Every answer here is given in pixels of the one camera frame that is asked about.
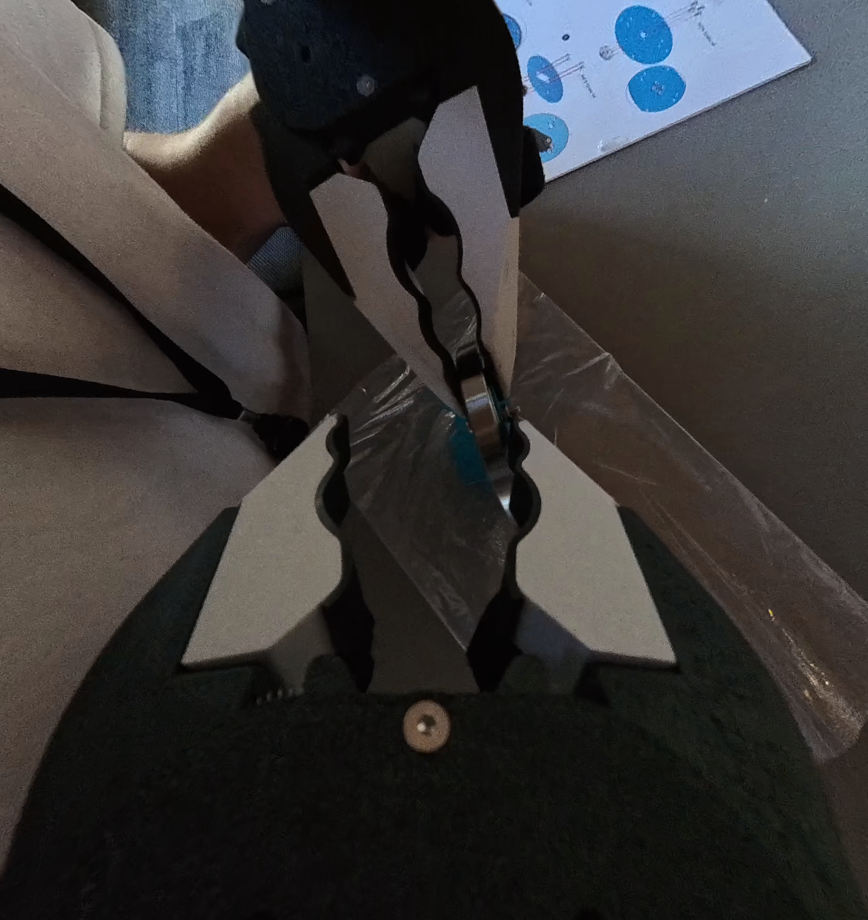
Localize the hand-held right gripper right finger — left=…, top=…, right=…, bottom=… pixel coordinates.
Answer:
left=468, top=422, right=679, bottom=696

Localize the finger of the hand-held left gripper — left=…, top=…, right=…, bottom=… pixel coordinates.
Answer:
left=416, top=85, right=521, bottom=385
left=310, top=172, right=471, bottom=419

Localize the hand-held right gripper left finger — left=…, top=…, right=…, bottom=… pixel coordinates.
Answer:
left=181, top=413, right=374, bottom=696

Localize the blue disc with bearing ring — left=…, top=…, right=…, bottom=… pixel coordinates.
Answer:
left=454, top=351, right=524, bottom=520

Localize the person's left forearm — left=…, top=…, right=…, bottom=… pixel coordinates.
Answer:
left=145, top=114, right=300, bottom=254

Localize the grey desk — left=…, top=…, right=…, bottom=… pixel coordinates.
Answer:
left=283, top=0, right=868, bottom=920

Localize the clear plastic bag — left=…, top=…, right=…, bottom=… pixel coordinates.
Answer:
left=283, top=273, right=868, bottom=764

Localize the assembly instruction booklet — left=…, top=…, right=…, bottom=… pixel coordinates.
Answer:
left=506, top=0, right=814, bottom=182

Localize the black lanyard strap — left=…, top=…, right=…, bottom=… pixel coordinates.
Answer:
left=0, top=164, right=278, bottom=462

